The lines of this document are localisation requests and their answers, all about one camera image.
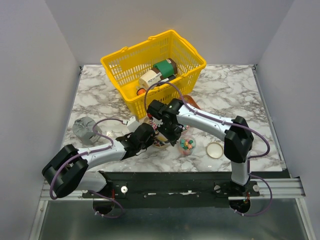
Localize grey crumpled cloth lump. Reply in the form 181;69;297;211
72;116;100;145

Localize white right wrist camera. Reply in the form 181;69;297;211
147;113;163;130

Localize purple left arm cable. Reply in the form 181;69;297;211
49;118;130;220

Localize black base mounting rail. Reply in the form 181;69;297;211
82;171;291;209

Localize clear plastic candy jar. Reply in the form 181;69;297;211
178;135;196;156

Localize beige tray swirl lollipops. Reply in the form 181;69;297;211
143;117;170;149

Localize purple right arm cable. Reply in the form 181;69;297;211
144;81;273;218

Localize pink tray pastel star candies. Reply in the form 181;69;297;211
182;125;190;134

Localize cream wrapped paper roll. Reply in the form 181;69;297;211
138;68;162;90

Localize pink tray translucent star candies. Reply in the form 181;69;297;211
183;95;201;110

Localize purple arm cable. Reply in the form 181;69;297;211
144;81;273;218
49;118;130;220

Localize gold rimmed jar lid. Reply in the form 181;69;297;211
206;142;224;159

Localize green wrapped brown package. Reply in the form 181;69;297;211
153;58;178;78

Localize yellow plastic shopping basket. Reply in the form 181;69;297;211
100;29;207;119

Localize black box package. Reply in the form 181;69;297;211
160;74;176;82

